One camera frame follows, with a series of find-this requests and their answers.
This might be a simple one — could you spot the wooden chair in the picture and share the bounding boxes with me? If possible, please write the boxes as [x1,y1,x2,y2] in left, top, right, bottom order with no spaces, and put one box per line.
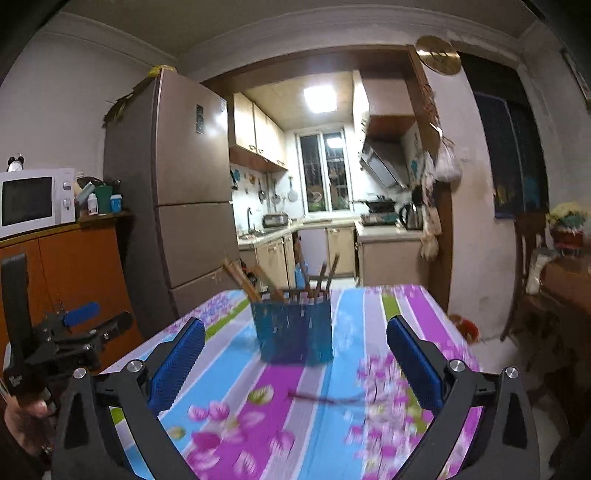
[501,210,550,343]

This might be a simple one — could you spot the person's left hand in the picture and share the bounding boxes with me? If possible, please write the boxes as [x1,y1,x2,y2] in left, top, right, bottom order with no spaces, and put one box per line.
[4,398,55,458]

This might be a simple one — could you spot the floral striped tablecloth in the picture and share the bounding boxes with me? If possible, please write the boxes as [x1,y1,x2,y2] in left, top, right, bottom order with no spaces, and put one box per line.
[99,284,483,480]

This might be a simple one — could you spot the hanging cloth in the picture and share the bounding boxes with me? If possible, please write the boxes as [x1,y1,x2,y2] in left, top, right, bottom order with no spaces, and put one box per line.
[417,152,440,262]

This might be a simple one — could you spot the kitchen window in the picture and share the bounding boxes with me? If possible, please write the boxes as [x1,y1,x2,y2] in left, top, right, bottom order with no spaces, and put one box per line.
[298,132,348,214]

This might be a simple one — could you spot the kitchen base cabinets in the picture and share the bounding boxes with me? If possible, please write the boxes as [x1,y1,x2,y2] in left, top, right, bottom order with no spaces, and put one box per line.
[237,220,430,288]

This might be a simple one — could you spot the wall cabinet above hood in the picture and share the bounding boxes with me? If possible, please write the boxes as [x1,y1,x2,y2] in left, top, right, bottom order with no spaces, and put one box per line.
[353,69,417,137]

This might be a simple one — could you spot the hanging white plastic bag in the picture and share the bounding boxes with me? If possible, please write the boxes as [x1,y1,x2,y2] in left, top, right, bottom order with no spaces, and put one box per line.
[436,137,463,182]

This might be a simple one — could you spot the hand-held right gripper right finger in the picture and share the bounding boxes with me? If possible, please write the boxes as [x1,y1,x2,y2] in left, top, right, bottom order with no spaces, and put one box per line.
[386,315,542,480]

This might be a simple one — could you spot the orange wooden cabinet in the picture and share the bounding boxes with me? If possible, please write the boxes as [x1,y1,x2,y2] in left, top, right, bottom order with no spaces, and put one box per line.
[0,211,145,402]

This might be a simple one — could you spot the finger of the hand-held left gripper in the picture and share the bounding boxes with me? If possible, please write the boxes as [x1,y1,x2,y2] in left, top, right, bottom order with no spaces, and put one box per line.
[54,311,134,352]
[45,302,102,331]

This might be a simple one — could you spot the ceiling light panel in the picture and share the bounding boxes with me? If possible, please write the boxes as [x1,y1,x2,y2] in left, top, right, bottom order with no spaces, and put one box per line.
[303,85,337,114]

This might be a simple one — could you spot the bundle of chopsticks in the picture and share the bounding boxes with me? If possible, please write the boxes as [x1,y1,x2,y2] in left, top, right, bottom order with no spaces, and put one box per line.
[223,253,341,304]

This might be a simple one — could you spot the grey refrigerator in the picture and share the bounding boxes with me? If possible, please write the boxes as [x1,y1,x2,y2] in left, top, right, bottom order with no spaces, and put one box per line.
[102,68,241,319]

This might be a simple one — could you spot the wall cabinet with handles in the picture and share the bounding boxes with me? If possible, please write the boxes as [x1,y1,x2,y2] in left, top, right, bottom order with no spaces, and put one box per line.
[230,92,288,171]

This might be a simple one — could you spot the dark room window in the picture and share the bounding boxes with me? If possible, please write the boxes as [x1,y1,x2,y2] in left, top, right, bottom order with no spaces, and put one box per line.
[461,52,550,219]

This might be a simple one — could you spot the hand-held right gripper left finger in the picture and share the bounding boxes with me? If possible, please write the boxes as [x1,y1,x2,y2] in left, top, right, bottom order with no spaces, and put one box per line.
[51,316,206,480]

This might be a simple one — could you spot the green cup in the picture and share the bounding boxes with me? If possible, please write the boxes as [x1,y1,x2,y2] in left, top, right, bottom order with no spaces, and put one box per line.
[93,184,114,214]

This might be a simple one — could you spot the person's left forearm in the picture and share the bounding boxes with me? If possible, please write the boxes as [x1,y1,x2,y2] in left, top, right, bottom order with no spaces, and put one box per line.
[0,436,52,480]

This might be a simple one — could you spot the potted flowers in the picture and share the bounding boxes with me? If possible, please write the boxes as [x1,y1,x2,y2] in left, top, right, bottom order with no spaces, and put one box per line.
[546,201,588,248]

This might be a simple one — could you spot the dark wooden sideboard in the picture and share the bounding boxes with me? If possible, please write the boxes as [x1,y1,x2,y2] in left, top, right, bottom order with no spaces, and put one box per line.
[522,253,591,435]

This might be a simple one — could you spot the blue slotted utensil holder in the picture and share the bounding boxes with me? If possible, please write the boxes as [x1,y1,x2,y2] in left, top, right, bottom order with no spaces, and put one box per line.
[250,288,333,365]

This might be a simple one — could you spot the white microwave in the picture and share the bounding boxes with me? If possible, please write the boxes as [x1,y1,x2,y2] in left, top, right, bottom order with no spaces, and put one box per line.
[0,168,76,240]

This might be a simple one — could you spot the range hood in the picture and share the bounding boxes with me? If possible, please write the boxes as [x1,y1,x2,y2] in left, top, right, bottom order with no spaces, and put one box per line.
[359,140,410,189]

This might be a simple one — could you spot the steel electric kettle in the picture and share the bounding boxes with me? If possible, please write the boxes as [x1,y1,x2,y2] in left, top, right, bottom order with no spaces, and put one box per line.
[397,202,425,231]

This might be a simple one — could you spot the black wok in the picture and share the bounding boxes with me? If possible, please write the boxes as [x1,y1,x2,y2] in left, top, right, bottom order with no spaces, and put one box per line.
[353,196,398,213]

